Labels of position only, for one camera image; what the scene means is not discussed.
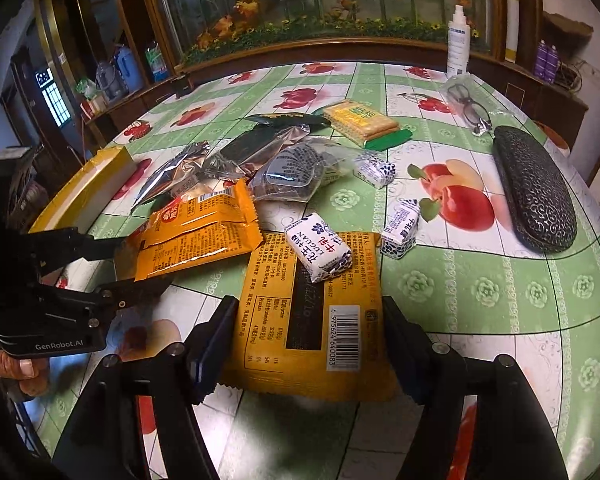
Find glass flower display case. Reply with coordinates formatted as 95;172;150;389
135;0;511;68

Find grey thermos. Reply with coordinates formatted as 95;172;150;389
96;60;121;102

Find white blue-print candy packet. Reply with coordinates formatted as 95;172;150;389
380;199;421;260
354;154;397;190
284;212;353;285

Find yellow cardboard box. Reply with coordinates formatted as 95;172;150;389
29;146;138;238

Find green-label water bottle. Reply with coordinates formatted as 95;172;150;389
145;40;171;82

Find dark silver-edged snack packet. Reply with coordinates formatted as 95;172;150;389
202;125;313;181

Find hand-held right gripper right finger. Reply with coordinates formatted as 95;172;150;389
381;296;571;480

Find eyeglasses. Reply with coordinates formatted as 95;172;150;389
439;82;496;136

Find silver foil snack packet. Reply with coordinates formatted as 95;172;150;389
130;141;213;208

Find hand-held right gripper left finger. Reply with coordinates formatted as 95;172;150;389
52;295;241;480

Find white spray bottle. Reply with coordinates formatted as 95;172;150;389
446;4;473;80

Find large orange snack packet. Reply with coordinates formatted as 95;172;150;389
215;231;398;403

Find blue thermos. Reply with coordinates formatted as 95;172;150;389
114;44;143;93

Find small orange snack packet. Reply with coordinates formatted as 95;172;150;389
122;180;265;282

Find person's left hand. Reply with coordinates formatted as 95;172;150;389
0;345;51;401

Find orange cardboard box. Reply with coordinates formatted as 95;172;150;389
80;95;110;118

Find barred window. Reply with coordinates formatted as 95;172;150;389
40;80;71;128

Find dark green snack packet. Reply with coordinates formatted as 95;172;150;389
244;112;333;131

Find green and white bag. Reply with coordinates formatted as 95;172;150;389
75;77;101;101

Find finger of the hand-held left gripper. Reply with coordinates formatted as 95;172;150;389
30;227;127;269
45;275;174;324

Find yellow cracker packet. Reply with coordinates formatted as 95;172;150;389
322;100;412;151

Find clear packet with dark snack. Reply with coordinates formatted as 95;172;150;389
247;140;361;203

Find black embossed glasses case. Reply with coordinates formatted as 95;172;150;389
492;125;578;254

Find green fruit-print tablecloth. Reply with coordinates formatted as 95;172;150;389
30;60;600;480

